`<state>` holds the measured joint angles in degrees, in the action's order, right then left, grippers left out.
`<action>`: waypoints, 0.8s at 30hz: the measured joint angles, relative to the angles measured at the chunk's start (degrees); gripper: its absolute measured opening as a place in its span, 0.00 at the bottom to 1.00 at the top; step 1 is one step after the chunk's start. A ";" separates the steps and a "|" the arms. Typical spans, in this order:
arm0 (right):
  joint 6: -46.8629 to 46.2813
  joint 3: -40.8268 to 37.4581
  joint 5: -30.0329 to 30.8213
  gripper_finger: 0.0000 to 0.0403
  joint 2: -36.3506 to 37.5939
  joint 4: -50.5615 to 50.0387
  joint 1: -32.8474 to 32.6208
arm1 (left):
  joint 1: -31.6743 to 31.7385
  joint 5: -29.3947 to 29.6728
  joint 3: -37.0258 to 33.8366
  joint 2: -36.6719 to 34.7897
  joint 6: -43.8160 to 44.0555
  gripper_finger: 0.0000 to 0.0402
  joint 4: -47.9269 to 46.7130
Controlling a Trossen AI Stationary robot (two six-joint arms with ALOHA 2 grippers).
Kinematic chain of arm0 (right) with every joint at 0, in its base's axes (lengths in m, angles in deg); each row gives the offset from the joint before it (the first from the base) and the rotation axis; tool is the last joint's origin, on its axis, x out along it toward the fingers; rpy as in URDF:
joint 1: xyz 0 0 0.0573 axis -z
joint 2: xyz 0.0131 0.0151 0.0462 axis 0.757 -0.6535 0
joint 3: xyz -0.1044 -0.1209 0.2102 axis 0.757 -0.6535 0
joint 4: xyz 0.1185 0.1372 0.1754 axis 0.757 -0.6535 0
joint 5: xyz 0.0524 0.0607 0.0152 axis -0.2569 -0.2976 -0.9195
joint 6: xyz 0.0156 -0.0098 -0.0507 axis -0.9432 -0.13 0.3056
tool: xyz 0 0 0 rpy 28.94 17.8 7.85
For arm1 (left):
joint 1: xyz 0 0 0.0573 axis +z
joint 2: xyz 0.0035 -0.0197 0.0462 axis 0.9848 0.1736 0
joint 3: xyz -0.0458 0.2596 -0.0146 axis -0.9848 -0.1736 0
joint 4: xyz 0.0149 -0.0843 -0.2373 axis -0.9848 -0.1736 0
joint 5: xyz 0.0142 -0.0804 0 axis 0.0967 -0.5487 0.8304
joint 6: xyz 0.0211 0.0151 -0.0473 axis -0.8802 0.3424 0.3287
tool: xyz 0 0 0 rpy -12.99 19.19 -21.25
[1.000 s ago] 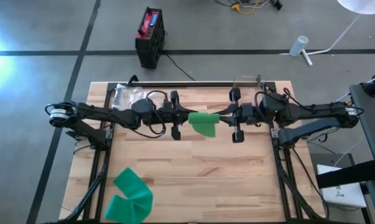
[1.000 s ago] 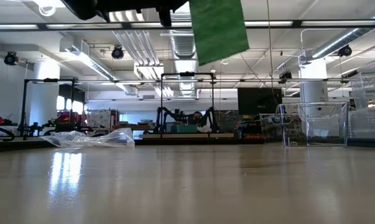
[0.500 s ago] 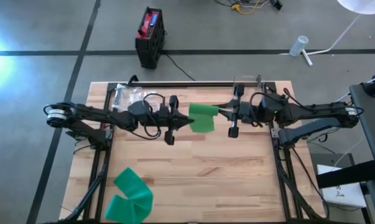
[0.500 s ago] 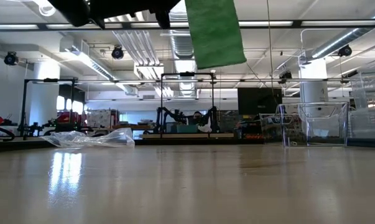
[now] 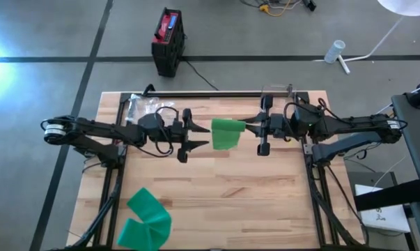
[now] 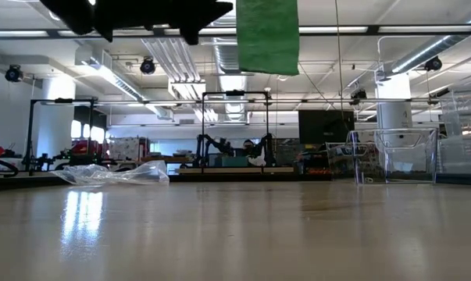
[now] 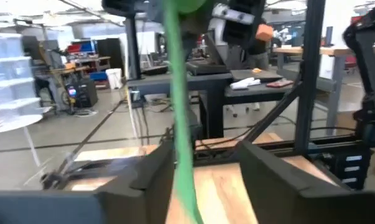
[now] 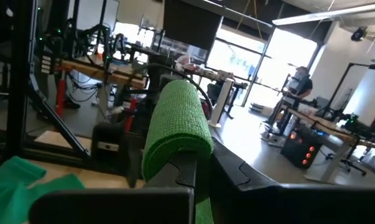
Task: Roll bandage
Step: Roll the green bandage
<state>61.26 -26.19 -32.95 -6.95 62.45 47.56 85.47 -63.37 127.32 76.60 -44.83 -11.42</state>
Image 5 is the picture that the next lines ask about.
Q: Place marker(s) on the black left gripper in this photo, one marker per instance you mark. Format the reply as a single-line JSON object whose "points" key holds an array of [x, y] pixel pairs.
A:
{"points": [[176, 132]]}

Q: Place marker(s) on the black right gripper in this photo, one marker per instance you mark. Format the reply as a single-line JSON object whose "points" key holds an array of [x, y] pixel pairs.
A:
{"points": [[276, 125]]}

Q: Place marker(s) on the green elastic bandage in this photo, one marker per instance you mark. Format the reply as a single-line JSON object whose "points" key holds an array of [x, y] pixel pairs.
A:
{"points": [[227, 136], [147, 216]]}

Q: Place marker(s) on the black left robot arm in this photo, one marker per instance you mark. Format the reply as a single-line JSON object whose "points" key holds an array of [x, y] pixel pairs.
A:
{"points": [[91, 127]]}

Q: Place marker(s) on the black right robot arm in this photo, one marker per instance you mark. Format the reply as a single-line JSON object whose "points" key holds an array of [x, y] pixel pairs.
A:
{"points": [[352, 123]]}

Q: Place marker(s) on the clear plastic zip bag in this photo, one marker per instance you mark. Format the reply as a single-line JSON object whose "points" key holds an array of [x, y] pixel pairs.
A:
{"points": [[279, 90]]}

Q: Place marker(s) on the red black battery crate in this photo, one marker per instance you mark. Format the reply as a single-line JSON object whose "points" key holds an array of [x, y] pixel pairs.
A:
{"points": [[168, 45]]}

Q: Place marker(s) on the clear plastic bottle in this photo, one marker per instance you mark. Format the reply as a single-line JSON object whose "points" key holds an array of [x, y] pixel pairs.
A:
{"points": [[335, 50]]}

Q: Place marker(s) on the grey box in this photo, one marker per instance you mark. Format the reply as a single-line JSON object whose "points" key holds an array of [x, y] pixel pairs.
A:
{"points": [[370, 178]]}

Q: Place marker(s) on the black plug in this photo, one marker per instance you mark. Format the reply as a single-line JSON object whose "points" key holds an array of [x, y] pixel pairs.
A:
{"points": [[310, 4]]}

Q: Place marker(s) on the white box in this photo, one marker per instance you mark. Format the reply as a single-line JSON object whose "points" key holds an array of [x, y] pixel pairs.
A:
{"points": [[380, 216]]}

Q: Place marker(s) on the white floor lamp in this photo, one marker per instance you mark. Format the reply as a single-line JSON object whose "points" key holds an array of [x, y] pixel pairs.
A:
{"points": [[404, 5]]}

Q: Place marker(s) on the black table frame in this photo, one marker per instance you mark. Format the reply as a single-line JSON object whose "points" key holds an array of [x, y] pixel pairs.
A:
{"points": [[213, 94]]}

